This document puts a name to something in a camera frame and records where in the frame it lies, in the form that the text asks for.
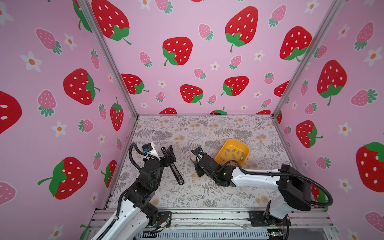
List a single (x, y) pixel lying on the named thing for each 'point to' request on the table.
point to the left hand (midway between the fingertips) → (164, 147)
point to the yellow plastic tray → (232, 150)
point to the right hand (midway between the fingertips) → (194, 161)
